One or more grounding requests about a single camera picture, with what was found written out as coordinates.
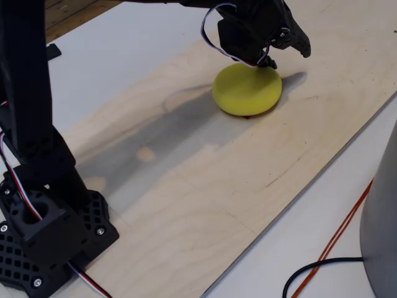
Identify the light plywood board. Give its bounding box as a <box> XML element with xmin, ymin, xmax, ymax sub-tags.
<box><xmin>52</xmin><ymin>0</ymin><xmax>397</xmax><ymax>298</ymax></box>

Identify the grey metal cylinder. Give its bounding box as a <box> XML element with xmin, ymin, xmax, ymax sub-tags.
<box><xmin>359</xmin><ymin>119</ymin><xmax>397</xmax><ymax>298</ymax></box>

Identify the white blue gripper wire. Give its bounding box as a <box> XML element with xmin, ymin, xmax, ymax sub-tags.
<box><xmin>200</xmin><ymin>2</ymin><xmax>270</xmax><ymax>68</ymax></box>

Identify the thin orange cord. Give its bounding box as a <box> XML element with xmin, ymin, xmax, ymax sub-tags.
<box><xmin>290</xmin><ymin>178</ymin><xmax>375</xmax><ymax>298</ymax></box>

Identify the white red black arm wire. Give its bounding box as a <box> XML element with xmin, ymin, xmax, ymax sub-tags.
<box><xmin>0</xmin><ymin>132</ymin><xmax>43</xmax><ymax>222</ymax></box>

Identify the white red black base wire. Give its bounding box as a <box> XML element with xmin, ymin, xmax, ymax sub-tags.
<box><xmin>66</xmin><ymin>261</ymin><xmax>113</xmax><ymax>298</ymax></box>

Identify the black power cable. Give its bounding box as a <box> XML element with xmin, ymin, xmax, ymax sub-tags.
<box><xmin>282</xmin><ymin>256</ymin><xmax>364</xmax><ymax>298</ymax></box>

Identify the yellow round sponge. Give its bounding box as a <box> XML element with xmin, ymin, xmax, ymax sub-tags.
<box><xmin>212</xmin><ymin>63</ymin><xmax>283</xmax><ymax>117</ymax></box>

